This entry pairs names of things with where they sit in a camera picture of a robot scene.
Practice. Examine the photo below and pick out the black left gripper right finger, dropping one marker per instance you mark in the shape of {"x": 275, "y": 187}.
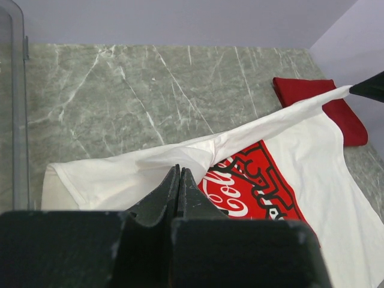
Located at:
{"x": 209, "y": 249}

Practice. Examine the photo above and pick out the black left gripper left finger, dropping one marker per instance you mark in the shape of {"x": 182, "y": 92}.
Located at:
{"x": 91, "y": 248}

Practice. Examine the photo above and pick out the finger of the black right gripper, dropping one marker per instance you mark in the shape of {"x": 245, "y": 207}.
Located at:
{"x": 372, "y": 88}

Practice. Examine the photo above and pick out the white t shirt red print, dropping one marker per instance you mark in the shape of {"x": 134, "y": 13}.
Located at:
{"x": 288, "y": 165}

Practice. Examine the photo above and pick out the folded red t shirt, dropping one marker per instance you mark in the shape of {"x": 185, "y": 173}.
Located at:
{"x": 291, "y": 91}

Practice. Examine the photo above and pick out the clear plastic bin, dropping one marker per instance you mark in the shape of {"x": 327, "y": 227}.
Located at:
{"x": 15, "y": 193}

